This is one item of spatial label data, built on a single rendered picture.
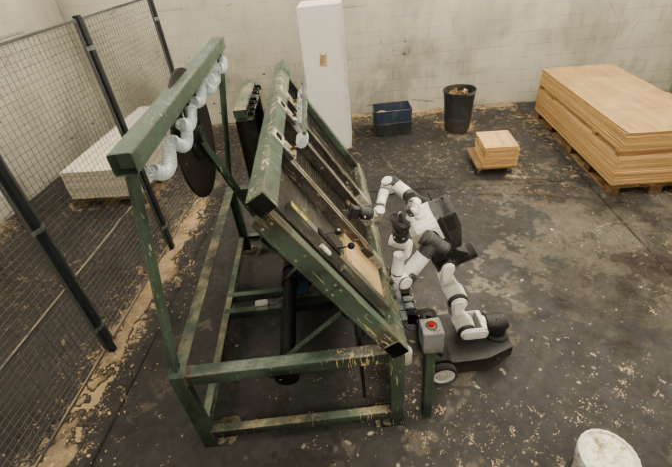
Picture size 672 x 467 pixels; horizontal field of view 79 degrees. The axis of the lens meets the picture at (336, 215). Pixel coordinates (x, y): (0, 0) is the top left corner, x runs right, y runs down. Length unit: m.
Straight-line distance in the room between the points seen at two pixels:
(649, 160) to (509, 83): 3.17
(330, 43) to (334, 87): 0.60
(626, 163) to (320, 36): 4.00
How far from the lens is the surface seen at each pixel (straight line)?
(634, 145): 5.49
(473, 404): 3.32
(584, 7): 8.18
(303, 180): 2.39
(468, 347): 3.37
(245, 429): 3.11
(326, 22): 5.97
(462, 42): 7.65
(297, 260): 1.93
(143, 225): 1.95
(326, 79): 6.14
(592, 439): 2.98
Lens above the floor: 2.81
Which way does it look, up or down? 35 degrees down
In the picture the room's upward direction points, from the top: 6 degrees counter-clockwise
